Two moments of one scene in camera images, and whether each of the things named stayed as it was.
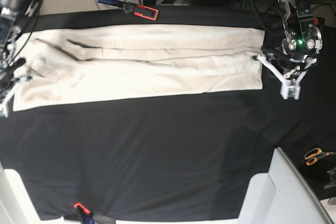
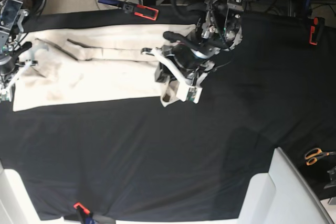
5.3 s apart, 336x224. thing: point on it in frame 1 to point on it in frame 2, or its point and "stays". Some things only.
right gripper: [292, 67] to [191, 60]
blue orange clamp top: [128, 8] stays
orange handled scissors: [313, 155] stays
